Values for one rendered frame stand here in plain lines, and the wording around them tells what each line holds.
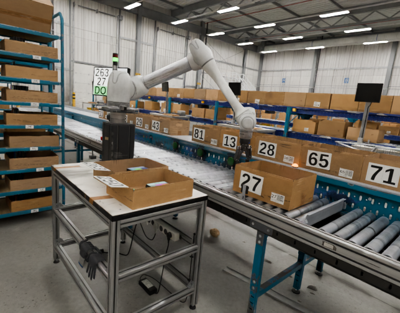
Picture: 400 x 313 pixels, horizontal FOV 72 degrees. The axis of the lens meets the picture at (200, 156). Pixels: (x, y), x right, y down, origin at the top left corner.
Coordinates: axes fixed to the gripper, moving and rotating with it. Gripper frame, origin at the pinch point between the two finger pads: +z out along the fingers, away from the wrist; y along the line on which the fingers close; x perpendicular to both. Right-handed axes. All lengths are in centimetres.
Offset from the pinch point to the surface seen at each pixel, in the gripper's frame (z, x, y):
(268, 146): -13.0, 0.1, -28.8
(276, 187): 0.4, 41.4, 20.8
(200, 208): 18, 11, 47
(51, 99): -33, -167, 80
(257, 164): -3.6, 11.2, -2.4
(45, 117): -16, -166, 86
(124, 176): 3, -18, 80
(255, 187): 3.8, 28.6, 21.4
